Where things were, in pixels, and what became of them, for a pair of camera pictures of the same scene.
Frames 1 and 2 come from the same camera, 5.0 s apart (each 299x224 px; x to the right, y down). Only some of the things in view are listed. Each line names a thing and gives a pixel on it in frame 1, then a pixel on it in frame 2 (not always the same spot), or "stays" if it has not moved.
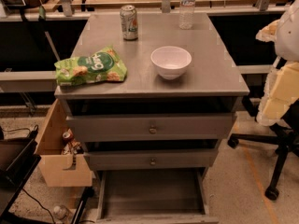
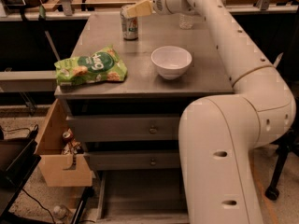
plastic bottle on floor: x=61 y=212 stays
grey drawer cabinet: x=149 y=126 stays
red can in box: x=67 y=137 stays
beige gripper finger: x=281 y=90 → x=140 y=8
